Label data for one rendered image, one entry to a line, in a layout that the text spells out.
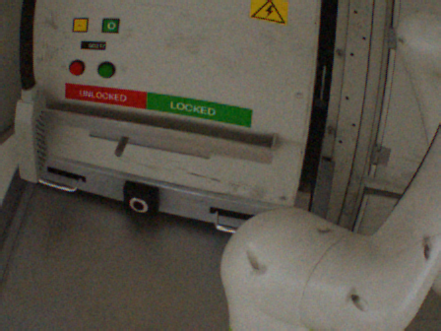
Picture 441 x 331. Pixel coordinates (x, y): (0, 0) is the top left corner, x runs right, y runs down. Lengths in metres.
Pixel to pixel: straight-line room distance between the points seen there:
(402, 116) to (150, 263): 0.54
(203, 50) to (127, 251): 0.38
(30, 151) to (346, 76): 0.60
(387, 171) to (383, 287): 0.92
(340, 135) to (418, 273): 0.89
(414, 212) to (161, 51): 0.63
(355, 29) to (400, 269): 0.78
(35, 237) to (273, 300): 0.76
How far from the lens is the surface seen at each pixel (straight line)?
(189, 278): 1.28
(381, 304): 0.58
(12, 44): 1.46
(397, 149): 1.44
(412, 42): 0.93
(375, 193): 1.54
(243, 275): 0.66
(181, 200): 1.32
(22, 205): 1.39
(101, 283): 1.26
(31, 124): 1.18
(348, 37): 1.32
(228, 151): 1.18
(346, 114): 1.43
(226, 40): 1.11
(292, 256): 0.64
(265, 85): 1.15
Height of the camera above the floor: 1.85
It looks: 43 degrees down
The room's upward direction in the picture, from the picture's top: 6 degrees clockwise
